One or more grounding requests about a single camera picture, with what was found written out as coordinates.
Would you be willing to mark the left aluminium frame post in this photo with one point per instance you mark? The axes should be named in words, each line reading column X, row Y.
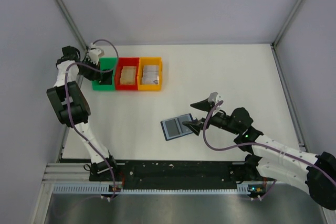
column 71, row 23

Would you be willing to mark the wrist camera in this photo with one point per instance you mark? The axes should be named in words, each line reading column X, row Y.
column 94, row 53
column 214, row 98

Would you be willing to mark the aluminium front rail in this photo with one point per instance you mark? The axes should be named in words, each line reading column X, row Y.
column 65, row 173

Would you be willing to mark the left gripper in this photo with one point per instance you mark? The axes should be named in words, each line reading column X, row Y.
column 97, row 74

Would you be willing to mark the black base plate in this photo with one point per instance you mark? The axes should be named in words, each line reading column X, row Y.
column 176, row 175

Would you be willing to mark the aluminium frame post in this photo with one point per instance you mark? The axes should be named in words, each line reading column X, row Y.
column 288, row 21
column 71, row 23

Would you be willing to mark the red plastic bin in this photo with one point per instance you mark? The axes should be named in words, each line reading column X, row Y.
column 126, row 62

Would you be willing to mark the green plastic bin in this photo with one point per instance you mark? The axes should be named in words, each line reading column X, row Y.
column 105, row 64

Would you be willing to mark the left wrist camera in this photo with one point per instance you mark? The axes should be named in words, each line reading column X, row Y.
column 94, row 53

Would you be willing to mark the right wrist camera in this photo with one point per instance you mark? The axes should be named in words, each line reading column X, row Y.
column 214, row 98

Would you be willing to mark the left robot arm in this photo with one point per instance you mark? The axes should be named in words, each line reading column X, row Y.
column 70, row 105

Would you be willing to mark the black cards stack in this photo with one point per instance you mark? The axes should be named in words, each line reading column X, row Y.
column 106, row 78

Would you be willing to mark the yellow plastic bin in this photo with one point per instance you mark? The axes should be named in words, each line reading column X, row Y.
column 149, row 61

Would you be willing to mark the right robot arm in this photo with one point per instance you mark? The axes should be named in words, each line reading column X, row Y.
column 312, row 173

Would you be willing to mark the right aluminium frame post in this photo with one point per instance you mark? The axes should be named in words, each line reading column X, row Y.
column 288, row 21

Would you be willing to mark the silver cards stack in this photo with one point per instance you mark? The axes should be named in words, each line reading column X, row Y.
column 150, row 75

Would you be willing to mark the beige cards stack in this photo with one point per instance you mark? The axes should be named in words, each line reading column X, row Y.
column 128, row 75

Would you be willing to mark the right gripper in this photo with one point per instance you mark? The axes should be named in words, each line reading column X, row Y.
column 205, row 115

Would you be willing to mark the blue card holder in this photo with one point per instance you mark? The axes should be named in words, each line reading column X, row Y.
column 174, row 128

